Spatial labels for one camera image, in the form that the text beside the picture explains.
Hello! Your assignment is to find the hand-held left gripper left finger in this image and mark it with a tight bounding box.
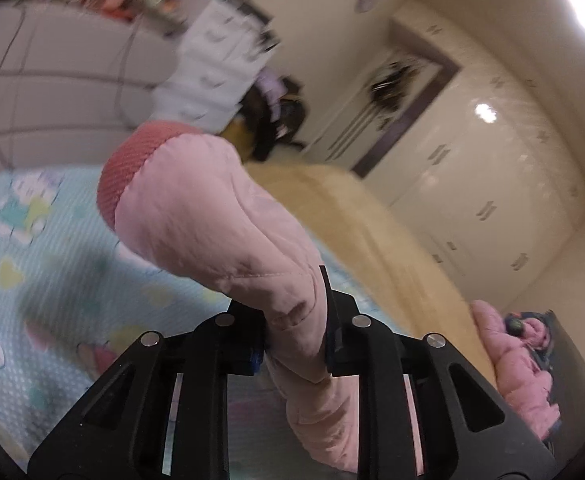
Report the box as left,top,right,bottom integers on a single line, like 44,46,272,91
27,300,269,480

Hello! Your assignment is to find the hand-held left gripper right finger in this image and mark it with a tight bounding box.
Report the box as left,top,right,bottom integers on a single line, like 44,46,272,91
319,264,559,480

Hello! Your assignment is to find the pink padded jacket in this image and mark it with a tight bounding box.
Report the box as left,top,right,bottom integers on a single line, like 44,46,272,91
97,120,563,473

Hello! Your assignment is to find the tan blanket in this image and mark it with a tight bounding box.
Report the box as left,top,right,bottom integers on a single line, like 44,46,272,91
242,160,506,401

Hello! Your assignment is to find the cream glossy wardrobe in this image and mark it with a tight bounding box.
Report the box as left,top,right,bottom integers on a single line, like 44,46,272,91
317,0,585,306

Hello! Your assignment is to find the cartoon cat printed bed sheet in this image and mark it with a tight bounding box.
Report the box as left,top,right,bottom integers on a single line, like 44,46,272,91
0,167,413,480

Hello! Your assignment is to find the black bag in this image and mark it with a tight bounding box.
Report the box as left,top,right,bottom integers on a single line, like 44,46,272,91
250,76,307,160

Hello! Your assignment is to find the dark framed wardrobe niche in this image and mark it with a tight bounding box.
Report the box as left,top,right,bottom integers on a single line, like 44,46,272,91
351,42,462,178

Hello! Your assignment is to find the purple cloth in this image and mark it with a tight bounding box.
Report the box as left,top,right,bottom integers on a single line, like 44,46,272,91
255,71,289,108

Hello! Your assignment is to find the white drawer cabinet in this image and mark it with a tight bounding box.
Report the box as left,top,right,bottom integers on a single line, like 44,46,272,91
151,0,274,137

